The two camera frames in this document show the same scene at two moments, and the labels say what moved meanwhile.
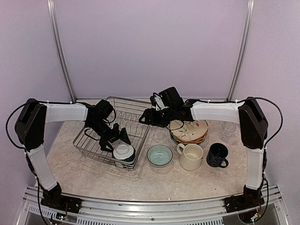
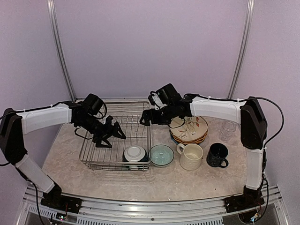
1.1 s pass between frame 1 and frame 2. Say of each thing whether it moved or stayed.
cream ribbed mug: stayed
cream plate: stayed
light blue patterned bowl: stayed
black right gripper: stayed
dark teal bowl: moved
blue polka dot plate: moved
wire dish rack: moved
